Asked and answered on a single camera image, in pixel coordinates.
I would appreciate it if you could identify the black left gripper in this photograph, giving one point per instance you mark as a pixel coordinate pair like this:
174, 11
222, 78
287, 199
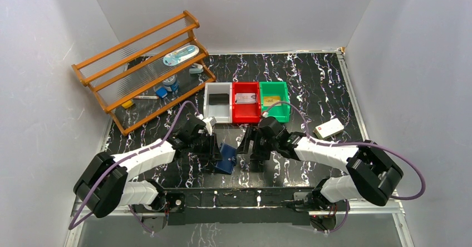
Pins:
214, 146

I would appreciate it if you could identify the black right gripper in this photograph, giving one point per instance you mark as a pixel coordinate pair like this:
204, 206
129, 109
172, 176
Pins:
244, 146

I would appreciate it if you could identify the blue card holder wallet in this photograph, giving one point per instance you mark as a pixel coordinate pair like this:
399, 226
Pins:
227, 163

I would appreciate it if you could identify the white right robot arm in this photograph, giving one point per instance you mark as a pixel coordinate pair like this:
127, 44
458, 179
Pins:
370, 173

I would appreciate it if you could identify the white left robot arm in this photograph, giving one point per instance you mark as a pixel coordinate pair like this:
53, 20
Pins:
108, 182

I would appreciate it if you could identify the gold credit card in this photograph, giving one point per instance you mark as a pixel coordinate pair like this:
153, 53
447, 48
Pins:
268, 101

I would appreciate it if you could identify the white VIP card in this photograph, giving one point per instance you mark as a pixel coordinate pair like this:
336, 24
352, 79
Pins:
245, 98

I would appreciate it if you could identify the red plastic bin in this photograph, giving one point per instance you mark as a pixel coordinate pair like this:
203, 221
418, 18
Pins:
246, 113

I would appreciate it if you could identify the white plastic bin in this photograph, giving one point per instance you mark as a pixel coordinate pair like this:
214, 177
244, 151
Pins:
223, 113

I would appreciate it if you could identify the green plastic bin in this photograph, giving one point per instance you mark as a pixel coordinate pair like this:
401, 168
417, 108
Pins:
282, 111

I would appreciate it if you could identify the white box with red logo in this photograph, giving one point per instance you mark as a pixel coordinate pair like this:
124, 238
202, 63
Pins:
328, 129

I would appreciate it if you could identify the small blue box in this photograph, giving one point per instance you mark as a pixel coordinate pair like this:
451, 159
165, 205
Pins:
161, 92

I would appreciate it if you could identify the white marker pen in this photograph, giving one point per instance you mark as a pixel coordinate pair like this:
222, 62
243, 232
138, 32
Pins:
145, 97

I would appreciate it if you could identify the pale green tape dispenser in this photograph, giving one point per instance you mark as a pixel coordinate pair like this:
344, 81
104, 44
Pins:
196, 68

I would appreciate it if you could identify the yellow small block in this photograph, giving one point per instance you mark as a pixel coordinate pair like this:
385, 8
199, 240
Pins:
127, 104

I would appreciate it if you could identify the orange wooden shelf rack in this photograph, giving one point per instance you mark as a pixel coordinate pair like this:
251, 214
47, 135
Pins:
135, 67

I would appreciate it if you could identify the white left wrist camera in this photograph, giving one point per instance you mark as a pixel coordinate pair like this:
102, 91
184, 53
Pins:
209, 123

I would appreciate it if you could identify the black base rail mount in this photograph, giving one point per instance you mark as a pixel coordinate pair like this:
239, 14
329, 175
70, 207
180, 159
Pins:
245, 206

